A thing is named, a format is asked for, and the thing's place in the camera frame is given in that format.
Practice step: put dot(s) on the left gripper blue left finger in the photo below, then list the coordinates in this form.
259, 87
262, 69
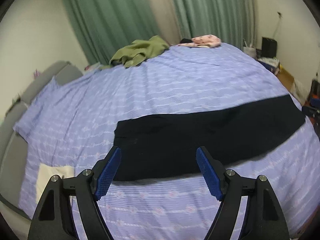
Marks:
53, 217

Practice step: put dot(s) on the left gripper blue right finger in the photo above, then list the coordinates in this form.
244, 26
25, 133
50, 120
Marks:
263, 219

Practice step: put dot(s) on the black pants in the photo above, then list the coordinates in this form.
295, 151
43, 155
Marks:
164, 145

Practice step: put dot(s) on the cream folded garment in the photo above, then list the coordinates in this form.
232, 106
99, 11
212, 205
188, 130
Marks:
45, 174

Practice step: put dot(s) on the grey upholstered headboard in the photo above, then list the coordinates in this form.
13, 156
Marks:
14, 146

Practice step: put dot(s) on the purple patterned bed sheet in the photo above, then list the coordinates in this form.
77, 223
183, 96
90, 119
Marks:
74, 125

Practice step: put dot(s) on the blue cardboard box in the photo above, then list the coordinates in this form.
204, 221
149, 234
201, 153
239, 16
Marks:
271, 64

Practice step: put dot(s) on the white paper bag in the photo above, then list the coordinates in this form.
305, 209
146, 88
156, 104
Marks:
250, 51

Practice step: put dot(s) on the pink floral garment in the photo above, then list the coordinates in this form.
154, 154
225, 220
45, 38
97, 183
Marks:
205, 41

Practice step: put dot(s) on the olive green garment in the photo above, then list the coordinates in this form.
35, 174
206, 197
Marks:
137, 52

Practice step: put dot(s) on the left green curtain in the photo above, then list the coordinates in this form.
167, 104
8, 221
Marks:
104, 26

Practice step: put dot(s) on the green curtain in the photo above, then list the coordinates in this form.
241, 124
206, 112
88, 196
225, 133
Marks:
233, 21
104, 26

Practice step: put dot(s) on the right green curtain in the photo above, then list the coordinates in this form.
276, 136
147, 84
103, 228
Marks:
233, 21

